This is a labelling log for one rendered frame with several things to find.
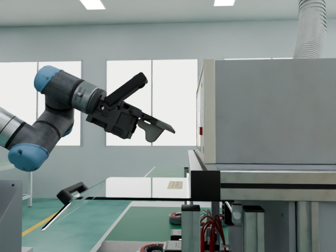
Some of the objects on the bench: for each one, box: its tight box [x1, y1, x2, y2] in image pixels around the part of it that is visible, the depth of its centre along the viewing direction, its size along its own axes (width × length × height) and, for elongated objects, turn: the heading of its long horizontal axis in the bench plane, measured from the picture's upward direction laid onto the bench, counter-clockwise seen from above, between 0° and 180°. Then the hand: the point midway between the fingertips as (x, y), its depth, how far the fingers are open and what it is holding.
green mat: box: [101, 207, 230, 247], centre depth 141 cm, size 94×61×1 cm
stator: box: [169, 212, 182, 225], centre depth 142 cm, size 11×11×4 cm
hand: (171, 127), depth 71 cm, fingers closed
